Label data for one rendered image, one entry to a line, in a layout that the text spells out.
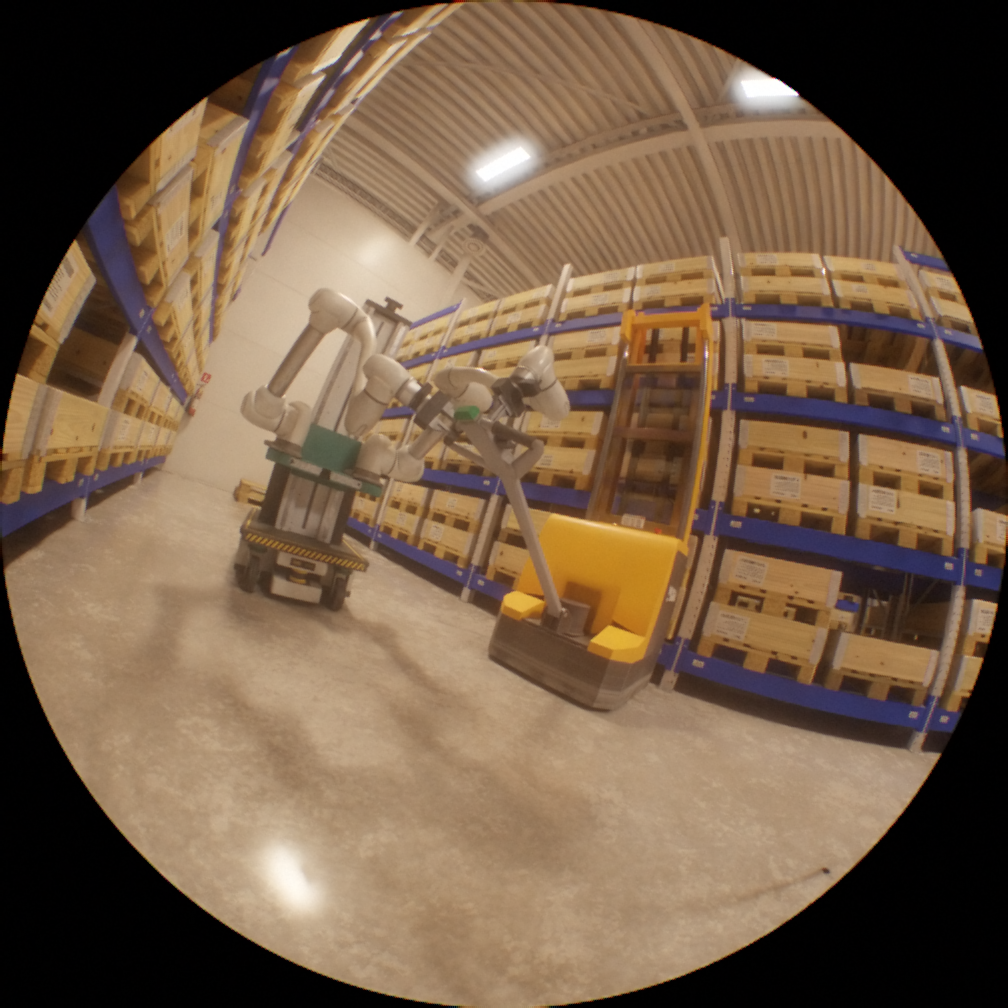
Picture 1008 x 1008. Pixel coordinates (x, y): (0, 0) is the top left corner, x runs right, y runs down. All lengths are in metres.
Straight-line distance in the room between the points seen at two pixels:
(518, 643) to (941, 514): 2.76
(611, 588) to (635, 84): 7.30
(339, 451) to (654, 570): 1.76
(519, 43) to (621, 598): 7.71
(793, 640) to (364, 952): 2.27
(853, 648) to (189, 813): 2.70
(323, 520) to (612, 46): 7.57
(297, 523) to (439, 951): 1.97
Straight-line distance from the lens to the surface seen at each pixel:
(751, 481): 2.44
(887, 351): 4.00
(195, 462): 6.32
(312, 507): 2.10
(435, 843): 0.83
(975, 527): 2.98
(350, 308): 1.60
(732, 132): 7.17
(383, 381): 1.14
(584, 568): 1.86
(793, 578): 2.34
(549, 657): 1.72
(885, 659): 2.54
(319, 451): 2.01
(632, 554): 1.81
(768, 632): 2.32
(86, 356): 2.55
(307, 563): 1.80
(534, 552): 1.36
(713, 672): 2.36
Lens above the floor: 0.64
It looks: 6 degrees up
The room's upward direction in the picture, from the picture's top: 17 degrees clockwise
